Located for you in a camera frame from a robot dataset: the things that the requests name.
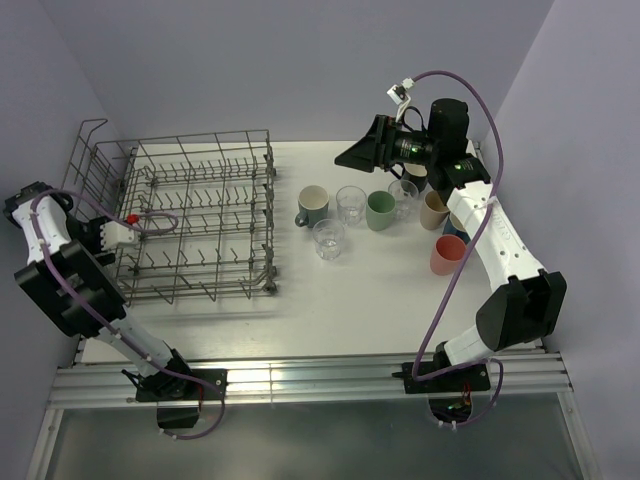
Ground aluminium mounting rail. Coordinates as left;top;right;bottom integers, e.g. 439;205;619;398
47;348;573;410

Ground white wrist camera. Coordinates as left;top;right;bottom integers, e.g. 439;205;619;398
96;216;140;250
387;77;415;122

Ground black mug cream inside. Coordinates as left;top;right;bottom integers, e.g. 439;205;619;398
390;163;428;193

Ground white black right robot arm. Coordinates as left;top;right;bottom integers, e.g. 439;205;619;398
335;98;567;390

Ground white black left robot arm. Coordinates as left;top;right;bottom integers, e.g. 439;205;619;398
3;181;197;401

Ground clear glass mug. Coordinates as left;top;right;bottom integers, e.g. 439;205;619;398
387;179;419;221

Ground green ceramic cup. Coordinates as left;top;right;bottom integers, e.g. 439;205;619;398
366;191;396;231

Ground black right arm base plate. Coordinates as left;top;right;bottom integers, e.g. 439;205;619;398
391;362;491;395

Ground beige cup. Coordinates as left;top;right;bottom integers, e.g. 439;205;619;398
419;191;449;231

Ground clear glass tumbler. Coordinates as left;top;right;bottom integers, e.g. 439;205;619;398
312;219;345;261
336;186;366;226

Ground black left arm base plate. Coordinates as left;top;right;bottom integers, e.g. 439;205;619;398
127;368;228;433

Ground grey wire dish rack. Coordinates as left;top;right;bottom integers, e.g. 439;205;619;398
62;118;278;304

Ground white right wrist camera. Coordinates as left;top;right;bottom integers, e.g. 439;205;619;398
387;77;415;122

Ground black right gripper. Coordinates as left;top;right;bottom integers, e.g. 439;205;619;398
334;115;439;173

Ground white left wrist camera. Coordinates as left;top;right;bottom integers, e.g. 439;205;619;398
96;216;140;250

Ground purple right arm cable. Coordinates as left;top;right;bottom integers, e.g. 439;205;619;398
410;69;505;426

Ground pink cup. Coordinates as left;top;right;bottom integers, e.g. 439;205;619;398
430;235;466;276

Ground grey-blue mug cream inside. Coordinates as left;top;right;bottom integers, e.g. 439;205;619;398
294;185;329;228

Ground blue cup cream inside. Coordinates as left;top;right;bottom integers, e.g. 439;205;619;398
443;213;470;245

